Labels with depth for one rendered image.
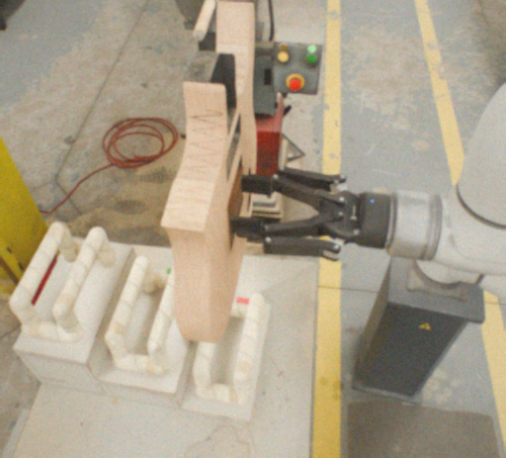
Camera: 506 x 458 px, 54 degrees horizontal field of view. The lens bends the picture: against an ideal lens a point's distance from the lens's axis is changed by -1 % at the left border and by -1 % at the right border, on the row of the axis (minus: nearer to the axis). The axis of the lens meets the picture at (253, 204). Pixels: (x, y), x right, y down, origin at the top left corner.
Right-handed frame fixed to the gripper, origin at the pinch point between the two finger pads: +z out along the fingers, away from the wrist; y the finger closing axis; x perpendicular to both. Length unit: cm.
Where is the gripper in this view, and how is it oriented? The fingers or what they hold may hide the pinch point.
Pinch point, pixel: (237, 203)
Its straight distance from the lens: 68.6
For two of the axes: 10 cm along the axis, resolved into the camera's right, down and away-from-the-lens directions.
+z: -9.8, -1.2, 1.2
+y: 1.7, -7.5, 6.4
